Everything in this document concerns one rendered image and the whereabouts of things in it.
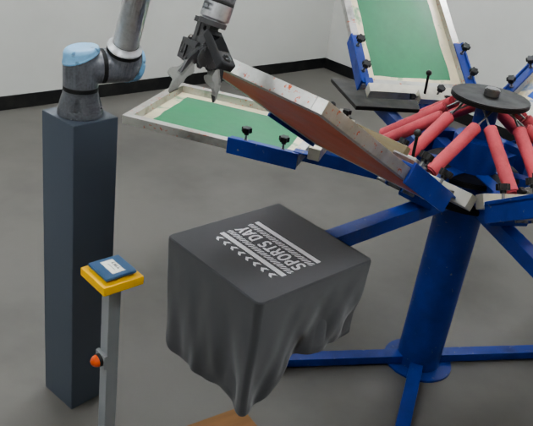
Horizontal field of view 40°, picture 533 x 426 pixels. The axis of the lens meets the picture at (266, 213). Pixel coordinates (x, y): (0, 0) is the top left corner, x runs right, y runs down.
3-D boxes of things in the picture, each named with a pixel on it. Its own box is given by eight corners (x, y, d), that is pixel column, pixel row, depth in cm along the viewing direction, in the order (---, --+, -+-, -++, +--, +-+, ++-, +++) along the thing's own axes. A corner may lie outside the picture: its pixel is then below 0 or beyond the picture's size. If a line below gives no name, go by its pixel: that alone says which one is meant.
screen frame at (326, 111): (321, 114, 174) (328, 101, 174) (178, 48, 211) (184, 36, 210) (442, 209, 235) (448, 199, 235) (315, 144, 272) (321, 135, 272)
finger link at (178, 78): (158, 87, 182) (184, 62, 184) (172, 94, 178) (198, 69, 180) (152, 78, 179) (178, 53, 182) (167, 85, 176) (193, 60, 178)
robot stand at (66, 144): (45, 386, 298) (41, 109, 243) (82, 368, 310) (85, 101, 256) (71, 409, 288) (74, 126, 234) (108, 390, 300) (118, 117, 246)
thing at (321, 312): (247, 417, 222) (265, 303, 203) (239, 409, 224) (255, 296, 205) (348, 363, 251) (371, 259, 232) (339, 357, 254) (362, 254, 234)
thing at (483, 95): (425, 401, 320) (510, 111, 259) (358, 352, 345) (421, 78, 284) (475, 368, 345) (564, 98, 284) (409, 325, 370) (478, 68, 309)
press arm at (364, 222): (244, 286, 225) (245, 270, 223) (231, 277, 229) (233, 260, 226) (468, 202, 304) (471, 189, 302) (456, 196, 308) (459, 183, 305)
